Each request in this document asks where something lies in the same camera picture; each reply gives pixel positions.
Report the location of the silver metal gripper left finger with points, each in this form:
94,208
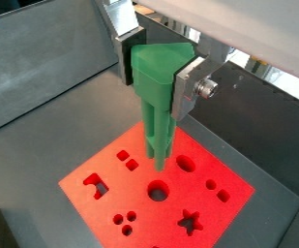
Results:
126,32

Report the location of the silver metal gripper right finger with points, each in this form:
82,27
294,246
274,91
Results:
192,82

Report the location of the green three prong peg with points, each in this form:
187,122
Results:
155,64

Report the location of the grey metal bin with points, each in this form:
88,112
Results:
64,107

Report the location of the red shape sorter board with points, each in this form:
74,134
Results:
136,207

